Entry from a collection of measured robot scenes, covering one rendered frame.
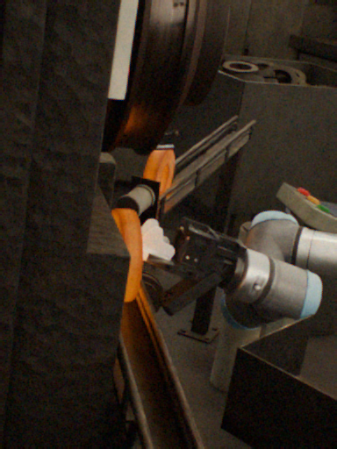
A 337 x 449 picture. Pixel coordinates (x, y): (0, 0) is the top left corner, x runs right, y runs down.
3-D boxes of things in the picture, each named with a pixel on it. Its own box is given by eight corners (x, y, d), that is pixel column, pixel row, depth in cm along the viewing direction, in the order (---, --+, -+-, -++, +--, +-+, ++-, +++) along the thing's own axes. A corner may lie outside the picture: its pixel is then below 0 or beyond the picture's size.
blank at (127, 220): (127, 236, 120) (149, 236, 121) (109, 192, 133) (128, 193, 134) (114, 320, 127) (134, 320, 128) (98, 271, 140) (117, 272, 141)
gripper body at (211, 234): (178, 214, 134) (239, 237, 138) (158, 258, 136) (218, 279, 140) (190, 230, 127) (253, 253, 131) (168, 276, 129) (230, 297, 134)
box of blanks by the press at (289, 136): (213, 238, 369) (244, 74, 343) (137, 181, 436) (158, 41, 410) (376, 231, 419) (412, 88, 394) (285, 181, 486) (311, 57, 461)
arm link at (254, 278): (236, 289, 143) (253, 313, 134) (213, 281, 141) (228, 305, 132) (258, 246, 141) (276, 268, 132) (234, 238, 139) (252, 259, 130)
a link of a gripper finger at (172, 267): (146, 245, 131) (191, 260, 134) (141, 253, 131) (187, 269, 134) (151, 255, 127) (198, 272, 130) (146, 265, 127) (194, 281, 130)
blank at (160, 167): (143, 218, 195) (155, 222, 195) (138, 177, 183) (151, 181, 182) (164, 174, 204) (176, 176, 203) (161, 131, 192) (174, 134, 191)
